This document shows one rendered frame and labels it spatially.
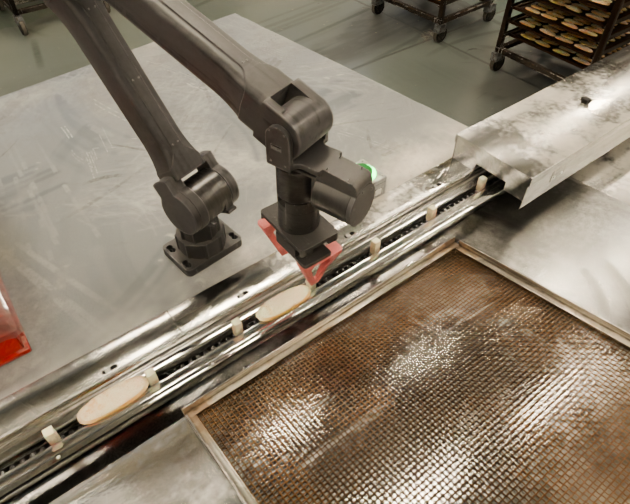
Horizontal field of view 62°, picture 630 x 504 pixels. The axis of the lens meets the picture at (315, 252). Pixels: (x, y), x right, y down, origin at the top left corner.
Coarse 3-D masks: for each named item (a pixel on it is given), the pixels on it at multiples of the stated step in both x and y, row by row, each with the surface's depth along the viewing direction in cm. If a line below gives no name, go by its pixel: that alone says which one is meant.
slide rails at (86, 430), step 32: (448, 192) 102; (480, 192) 102; (352, 256) 91; (288, 288) 86; (320, 288) 86; (224, 320) 81; (160, 384) 74; (64, 416) 70; (0, 448) 67; (64, 448) 67; (0, 480) 65
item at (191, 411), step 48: (384, 288) 80; (480, 288) 79; (528, 288) 77; (624, 336) 68; (240, 384) 69; (288, 384) 69; (384, 384) 67; (432, 384) 66; (624, 384) 63; (240, 432) 64; (528, 432) 60; (240, 480) 59; (288, 480) 58; (384, 480) 57; (432, 480) 57; (576, 480) 55
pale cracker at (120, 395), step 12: (120, 384) 73; (132, 384) 73; (144, 384) 73; (96, 396) 72; (108, 396) 71; (120, 396) 71; (132, 396) 72; (84, 408) 70; (96, 408) 70; (108, 408) 70; (120, 408) 71; (84, 420) 69; (96, 420) 70
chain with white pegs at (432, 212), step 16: (480, 176) 103; (432, 208) 96; (448, 208) 101; (416, 224) 97; (368, 256) 93; (336, 272) 89; (240, 320) 79; (256, 320) 83; (176, 368) 77; (48, 432) 67; (64, 432) 70; (16, 464) 68
